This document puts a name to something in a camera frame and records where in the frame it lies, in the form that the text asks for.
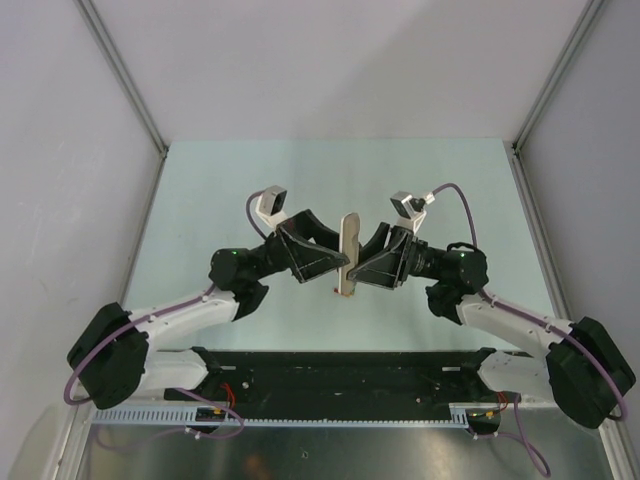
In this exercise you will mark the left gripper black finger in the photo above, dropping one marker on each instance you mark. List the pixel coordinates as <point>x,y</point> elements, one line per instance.
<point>309,260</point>
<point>306,225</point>

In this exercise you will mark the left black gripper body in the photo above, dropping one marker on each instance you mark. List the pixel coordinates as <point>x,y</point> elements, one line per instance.
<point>276,256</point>

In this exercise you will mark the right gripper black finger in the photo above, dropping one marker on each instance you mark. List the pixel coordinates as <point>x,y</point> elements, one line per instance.
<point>377,242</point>
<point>381,270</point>

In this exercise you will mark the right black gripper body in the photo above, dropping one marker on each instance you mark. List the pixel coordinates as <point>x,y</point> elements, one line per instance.
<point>405,258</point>

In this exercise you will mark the white remote control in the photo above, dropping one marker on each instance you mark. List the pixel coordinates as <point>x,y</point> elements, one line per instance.
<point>349,246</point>

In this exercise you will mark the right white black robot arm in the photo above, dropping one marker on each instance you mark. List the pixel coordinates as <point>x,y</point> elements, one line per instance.
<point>575,364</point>

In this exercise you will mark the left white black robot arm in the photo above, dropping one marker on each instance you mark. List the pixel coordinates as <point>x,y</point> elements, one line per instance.
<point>123,352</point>

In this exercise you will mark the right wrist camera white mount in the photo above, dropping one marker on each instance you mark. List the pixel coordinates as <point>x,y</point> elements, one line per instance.
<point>411,210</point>

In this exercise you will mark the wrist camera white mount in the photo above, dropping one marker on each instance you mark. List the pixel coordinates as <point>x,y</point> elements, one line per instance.
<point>411,210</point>
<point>270,206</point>

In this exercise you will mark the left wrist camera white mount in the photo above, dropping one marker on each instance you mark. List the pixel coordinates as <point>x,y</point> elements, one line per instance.
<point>270,206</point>

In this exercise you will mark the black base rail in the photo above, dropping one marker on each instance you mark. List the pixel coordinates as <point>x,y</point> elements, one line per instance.
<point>347,386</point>

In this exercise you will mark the right aluminium frame post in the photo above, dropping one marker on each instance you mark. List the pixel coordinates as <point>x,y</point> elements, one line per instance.
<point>569,53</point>

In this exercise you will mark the aluminium frame post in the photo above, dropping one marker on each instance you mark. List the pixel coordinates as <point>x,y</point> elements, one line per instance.
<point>569,53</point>
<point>105,42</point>

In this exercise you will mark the left aluminium frame post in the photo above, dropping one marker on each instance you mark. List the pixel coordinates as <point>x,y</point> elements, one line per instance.
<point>105,42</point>

